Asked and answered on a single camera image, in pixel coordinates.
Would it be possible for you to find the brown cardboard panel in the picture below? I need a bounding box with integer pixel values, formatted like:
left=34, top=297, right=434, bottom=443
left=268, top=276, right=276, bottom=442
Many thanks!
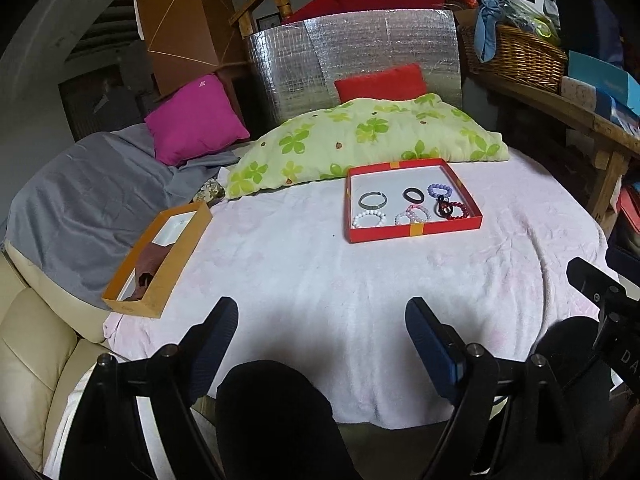
left=131, top=0, right=247, bottom=97

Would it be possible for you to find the wicker basket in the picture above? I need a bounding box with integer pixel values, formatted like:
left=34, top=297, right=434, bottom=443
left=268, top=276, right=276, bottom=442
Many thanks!
left=459, top=24, right=569, bottom=94

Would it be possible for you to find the patterned cloth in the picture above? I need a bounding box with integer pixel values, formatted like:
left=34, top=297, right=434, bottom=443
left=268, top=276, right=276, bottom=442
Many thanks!
left=199, top=179, right=230, bottom=204

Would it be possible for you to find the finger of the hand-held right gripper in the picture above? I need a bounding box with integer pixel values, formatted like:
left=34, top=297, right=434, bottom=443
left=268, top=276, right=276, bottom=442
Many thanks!
left=566, top=257, right=628, bottom=307

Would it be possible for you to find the blue box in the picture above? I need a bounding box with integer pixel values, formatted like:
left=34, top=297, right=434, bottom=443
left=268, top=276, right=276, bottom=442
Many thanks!
left=566, top=51, right=640, bottom=137

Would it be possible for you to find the silver foil panel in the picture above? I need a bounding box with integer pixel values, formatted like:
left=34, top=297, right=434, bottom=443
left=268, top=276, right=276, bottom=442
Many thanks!
left=244, top=9, right=464, bottom=130

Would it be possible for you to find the dark red bead bracelet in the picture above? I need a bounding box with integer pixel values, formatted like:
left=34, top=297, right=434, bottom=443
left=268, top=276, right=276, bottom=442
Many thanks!
left=439, top=201, right=472, bottom=221

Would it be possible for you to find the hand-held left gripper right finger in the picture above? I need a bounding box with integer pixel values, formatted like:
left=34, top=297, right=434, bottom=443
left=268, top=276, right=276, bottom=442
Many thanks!
left=405, top=297, right=591, bottom=480

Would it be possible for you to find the red pillow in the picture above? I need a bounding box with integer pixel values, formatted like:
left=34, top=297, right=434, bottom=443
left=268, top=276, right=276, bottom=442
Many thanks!
left=334, top=64, right=427, bottom=104

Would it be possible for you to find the orange cardboard box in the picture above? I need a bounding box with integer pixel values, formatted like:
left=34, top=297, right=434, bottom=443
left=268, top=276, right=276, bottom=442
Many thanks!
left=101, top=202, right=213, bottom=319

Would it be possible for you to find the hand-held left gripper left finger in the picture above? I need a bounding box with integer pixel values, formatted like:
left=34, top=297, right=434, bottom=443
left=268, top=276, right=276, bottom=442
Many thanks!
left=60, top=296, right=240, bottom=480

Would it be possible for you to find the red cardboard box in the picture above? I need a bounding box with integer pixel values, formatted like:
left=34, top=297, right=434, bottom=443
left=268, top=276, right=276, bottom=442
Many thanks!
left=343, top=158, right=483, bottom=243

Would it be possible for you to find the blue cloth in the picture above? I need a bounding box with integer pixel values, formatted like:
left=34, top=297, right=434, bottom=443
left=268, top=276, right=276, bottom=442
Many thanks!
left=472, top=0, right=517, bottom=64

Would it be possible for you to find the magenta pillow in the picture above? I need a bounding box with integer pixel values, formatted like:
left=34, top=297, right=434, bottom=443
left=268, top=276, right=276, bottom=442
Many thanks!
left=145, top=74, right=251, bottom=167

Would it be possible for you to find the green floral pillow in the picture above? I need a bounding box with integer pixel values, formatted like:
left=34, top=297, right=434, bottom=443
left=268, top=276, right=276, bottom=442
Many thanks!
left=225, top=92, right=510, bottom=200

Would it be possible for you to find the grey blanket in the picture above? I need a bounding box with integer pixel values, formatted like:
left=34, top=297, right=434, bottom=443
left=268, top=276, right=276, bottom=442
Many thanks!
left=4, top=124, right=240, bottom=311

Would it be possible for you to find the brown cloth item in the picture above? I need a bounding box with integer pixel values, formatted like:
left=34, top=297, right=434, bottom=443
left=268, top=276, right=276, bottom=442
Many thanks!
left=131, top=242, right=174, bottom=302

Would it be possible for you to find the wooden bench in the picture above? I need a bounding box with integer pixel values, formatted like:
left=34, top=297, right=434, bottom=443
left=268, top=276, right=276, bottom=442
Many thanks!
left=472, top=70, right=640, bottom=227

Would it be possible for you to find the cream leather sofa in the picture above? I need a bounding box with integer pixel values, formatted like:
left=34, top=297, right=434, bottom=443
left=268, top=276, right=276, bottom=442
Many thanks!
left=0, top=250, right=126, bottom=473

